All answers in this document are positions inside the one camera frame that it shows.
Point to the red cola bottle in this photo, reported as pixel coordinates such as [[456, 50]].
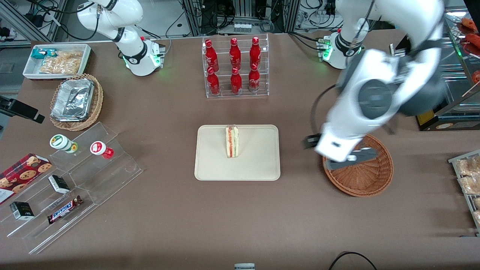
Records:
[[213, 83], [255, 52], [254, 79], [235, 54], [212, 56], [236, 82]]

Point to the red-lid yogurt bottle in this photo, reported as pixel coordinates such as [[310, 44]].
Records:
[[99, 148]]

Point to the small grey device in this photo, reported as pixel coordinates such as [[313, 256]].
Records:
[[244, 266]]

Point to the green-lid yogurt bottle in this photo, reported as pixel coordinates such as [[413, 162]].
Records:
[[62, 142]]

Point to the Snickers chocolate bar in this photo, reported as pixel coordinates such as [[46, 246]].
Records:
[[63, 210]]

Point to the black clamp bracket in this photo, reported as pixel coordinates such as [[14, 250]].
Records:
[[20, 108]]

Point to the red cookie box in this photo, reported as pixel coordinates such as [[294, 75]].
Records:
[[22, 174]]

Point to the beige plastic tray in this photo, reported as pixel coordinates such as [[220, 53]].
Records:
[[258, 157]]

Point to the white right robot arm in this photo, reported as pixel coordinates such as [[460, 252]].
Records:
[[112, 15]]

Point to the small black box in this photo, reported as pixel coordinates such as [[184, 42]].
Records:
[[59, 184], [21, 210]]

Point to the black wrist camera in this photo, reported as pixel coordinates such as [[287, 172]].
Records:
[[312, 141]]

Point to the red round food item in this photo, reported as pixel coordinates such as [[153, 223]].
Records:
[[476, 77]]

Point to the red sausage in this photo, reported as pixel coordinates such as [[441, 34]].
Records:
[[470, 24], [473, 39]]

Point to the white rectangular snack bin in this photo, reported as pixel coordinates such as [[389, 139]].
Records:
[[32, 69]]

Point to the teal snack packet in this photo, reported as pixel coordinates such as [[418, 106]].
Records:
[[39, 53]]

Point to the light wicker basket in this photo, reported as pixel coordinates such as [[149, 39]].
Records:
[[98, 97]]

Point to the triangle sandwich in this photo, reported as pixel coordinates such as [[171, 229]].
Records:
[[232, 142]]

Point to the stack of foil trays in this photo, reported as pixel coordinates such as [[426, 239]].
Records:
[[72, 99]]

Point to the brown wicker basket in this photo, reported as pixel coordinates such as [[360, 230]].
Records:
[[367, 180]]

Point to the clear acrylic step display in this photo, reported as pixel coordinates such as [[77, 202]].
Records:
[[97, 180]]

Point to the clear acrylic bottle rack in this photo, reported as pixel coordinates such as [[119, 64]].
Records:
[[262, 75]]

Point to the wrapped bread bun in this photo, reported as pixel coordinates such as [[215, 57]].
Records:
[[470, 185], [468, 167]]

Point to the black hot food display case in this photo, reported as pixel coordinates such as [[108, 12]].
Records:
[[450, 120]]

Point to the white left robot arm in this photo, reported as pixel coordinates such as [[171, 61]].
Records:
[[412, 15]]

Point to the white power strip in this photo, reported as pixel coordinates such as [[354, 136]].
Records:
[[242, 27]]

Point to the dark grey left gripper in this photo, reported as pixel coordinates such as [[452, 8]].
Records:
[[311, 141]]

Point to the clear bag of crackers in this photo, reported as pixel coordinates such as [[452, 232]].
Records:
[[62, 63]]

